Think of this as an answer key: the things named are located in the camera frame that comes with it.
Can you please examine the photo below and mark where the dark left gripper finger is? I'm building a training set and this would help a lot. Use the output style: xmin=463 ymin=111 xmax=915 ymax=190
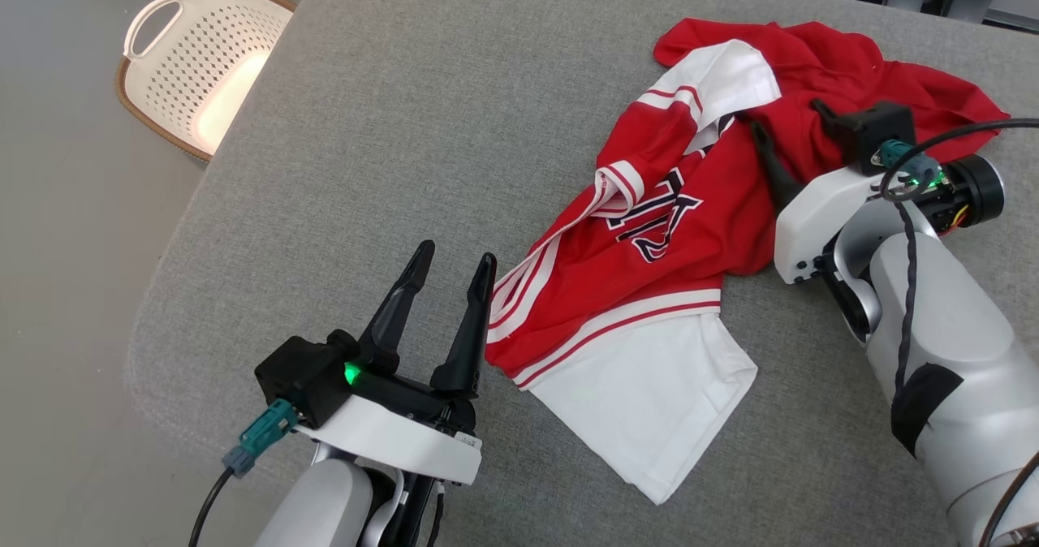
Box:
xmin=429 ymin=252 xmax=498 ymax=400
xmin=357 ymin=239 xmax=436 ymax=374

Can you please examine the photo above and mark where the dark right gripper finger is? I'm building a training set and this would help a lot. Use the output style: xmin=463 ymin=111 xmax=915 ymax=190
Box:
xmin=749 ymin=121 xmax=804 ymax=212
xmin=812 ymin=98 xmax=850 ymax=135

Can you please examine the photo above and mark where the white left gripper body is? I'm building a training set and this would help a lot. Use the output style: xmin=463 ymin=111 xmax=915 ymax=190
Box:
xmin=294 ymin=364 xmax=484 ymax=486

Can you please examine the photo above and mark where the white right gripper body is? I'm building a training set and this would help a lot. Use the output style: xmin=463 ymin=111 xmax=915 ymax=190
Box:
xmin=774 ymin=167 xmax=895 ymax=286

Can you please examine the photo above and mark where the red Bulls 23 jersey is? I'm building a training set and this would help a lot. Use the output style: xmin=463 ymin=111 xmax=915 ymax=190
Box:
xmin=485 ymin=17 xmax=1011 ymax=506

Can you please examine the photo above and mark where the grey fabric sofa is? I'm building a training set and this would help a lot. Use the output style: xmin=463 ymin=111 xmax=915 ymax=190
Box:
xmin=126 ymin=0 xmax=1039 ymax=547

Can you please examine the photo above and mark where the cream perforated laundry basket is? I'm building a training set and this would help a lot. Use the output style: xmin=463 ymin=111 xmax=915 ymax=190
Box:
xmin=115 ymin=0 xmax=297 ymax=164

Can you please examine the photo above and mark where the right camera cable teal plug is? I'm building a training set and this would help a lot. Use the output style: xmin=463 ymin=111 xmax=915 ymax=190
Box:
xmin=873 ymin=117 xmax=1039 ymax=204

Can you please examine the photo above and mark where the camera cable teal plug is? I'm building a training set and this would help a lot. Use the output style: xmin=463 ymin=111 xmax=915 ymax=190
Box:
xmin=873 ymin=117 xmax=1039 ymax=204
xmin=188 ymin=398 xmax=300 ymax=547

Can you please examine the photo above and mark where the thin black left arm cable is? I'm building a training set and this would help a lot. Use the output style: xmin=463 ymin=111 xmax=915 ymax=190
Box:
xmin=425 ymin=482 xmax=446 ymax=547

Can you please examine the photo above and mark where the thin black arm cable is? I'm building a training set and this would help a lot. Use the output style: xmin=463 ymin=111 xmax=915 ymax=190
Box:
xmin=425 ymin=482 xmax=446 ymax=547
xmin=889 ymin=196 xmax=923 ymax=402

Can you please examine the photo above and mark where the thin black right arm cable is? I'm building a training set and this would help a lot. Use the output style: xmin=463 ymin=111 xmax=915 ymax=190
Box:
xmin=889 ymin=196 xmax=923 ymax=402

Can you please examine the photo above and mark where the left camera cable teal plug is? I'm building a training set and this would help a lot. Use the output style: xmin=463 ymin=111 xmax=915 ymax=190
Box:
xmin=188 ymin=398 xmax=300 ymax=547

